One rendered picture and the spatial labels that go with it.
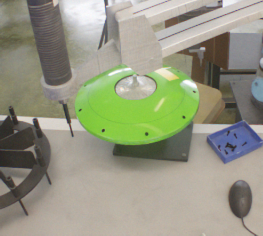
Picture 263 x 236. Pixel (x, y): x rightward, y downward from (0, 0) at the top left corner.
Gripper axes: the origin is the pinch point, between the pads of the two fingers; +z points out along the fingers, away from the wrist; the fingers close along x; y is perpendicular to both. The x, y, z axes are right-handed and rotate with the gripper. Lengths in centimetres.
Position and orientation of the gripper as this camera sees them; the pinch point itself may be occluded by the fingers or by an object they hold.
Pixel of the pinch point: (199, 61)
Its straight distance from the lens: 114.4
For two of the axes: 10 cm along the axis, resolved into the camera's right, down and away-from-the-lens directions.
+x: 0.1, 6.2, -7.8
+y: -10.0, 0.7, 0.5
